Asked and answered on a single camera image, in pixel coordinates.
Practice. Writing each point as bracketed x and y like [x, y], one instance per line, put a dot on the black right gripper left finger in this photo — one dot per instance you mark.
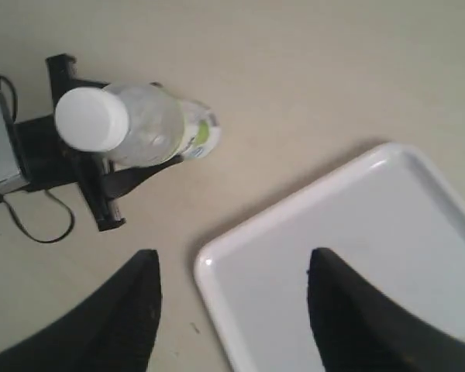
[114, 329]

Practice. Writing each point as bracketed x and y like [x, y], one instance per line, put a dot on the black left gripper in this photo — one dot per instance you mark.
[52, 163]

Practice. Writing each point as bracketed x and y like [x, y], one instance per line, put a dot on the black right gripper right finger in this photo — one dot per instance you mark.
[358, 328]

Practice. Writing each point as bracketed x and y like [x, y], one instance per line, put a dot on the clear plastic drink bottle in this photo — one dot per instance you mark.
[161, 126]

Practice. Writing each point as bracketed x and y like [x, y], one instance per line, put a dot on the white bottle cap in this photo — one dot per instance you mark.
[91, 119]

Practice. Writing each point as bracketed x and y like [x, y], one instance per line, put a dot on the white rectangular plastic tray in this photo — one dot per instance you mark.
[390, 214]

